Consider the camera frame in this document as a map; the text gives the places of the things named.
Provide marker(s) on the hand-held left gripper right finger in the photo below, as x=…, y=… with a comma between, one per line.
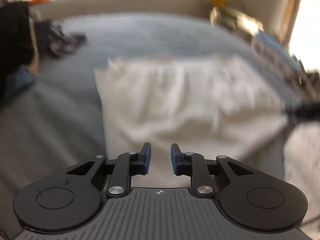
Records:
x=174, y=160

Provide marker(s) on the cream desk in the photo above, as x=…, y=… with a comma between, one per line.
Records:
x=240, y=22

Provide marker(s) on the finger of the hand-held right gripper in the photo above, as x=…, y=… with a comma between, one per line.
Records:
x=307, y=112

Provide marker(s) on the plaid shirt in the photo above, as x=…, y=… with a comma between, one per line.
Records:
x=65, y=40

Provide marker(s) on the black cloth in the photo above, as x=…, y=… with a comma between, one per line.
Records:
x=15, y=42

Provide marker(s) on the light blue folded shirt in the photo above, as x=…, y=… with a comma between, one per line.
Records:
x=275, y=45

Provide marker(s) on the grey bed blanket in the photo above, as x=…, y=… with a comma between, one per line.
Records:
x=125, y=40

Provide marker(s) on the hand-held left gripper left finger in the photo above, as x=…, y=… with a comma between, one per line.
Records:
x=148, y=158

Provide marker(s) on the white sweatshirt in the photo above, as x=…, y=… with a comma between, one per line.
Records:
x=175, y=100

